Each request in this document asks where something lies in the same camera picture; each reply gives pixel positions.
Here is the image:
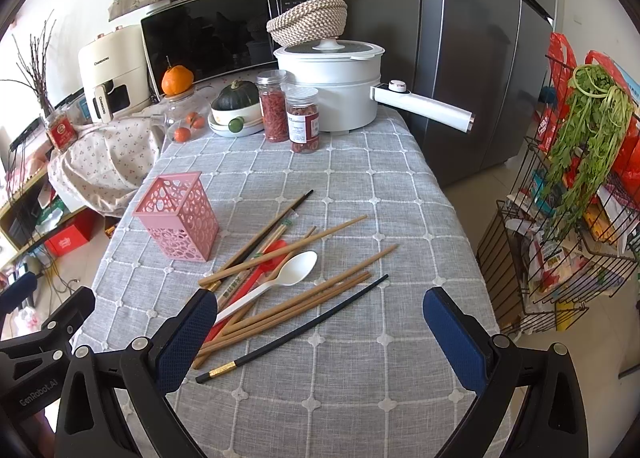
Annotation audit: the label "black chopstick gold band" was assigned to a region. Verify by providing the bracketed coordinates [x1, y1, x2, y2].
[195, 274, 390, 384]

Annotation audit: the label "jar with red label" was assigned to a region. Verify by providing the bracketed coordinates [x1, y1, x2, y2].
[285, 85, 320, 153]

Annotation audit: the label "pink perforated utensil holder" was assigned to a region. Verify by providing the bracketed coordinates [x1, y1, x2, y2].
[134, 171, 219, 262]

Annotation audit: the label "white plastic spoon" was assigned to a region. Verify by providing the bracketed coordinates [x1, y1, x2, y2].
[214, 250, 318, 327]

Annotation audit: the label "black microwave oven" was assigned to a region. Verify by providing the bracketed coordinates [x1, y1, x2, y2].
[141, 0, 306, 98]

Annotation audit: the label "green kabocha squash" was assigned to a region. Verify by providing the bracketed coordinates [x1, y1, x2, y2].
[212, 79, 259, 111]

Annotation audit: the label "cream air fryer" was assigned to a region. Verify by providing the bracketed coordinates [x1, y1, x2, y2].
[78, 25, 151, 123]

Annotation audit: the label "disposable bamboo chopsticks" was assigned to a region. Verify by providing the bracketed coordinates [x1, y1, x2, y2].
[217, 219, 292, 310]

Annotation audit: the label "red plastic spoon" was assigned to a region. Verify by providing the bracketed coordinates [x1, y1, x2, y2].
[205, 256, 283, 342]

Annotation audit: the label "woven rope basket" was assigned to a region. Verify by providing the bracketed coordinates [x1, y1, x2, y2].
[266, 0, 348, 47]

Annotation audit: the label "orange mandarin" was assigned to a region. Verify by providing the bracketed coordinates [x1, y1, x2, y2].
[160, 58, 194, 96]

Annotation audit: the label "dry branches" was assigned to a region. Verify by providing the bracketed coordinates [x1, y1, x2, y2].
[1, 14, 56, 118]

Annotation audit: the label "white bowl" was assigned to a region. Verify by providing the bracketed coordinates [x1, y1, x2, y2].
[208, 104, 264, 137]

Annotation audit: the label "jar of red goji berries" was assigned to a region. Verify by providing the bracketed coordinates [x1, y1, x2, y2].
[256, 70, 288, 143]

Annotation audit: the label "white electric pot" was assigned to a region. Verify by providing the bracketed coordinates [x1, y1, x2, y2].
[274, 38, 474, 133]

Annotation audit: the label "grey refrigerator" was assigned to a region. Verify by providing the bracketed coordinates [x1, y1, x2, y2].
[345, 0, 555, 185]

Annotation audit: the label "dark brown-black chopstick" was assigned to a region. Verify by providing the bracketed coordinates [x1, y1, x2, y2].
[221, 189, 314, 271]

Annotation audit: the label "grey checked tablecloth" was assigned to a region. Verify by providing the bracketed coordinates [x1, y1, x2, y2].
[77, 108, 497, 457]

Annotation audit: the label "glass jar with tomatoes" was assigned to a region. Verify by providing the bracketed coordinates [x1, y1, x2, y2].
[162, 88, 210, 143]

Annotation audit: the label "black wire rack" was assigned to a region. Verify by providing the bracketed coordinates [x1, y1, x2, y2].
[476, 51, 639, 336]

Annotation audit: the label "floral cloth on table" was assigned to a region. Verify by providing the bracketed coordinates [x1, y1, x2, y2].
[48, 117, 164, 218]

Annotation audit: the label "green lime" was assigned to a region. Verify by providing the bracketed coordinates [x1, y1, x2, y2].
[227, 116, 244, 134]

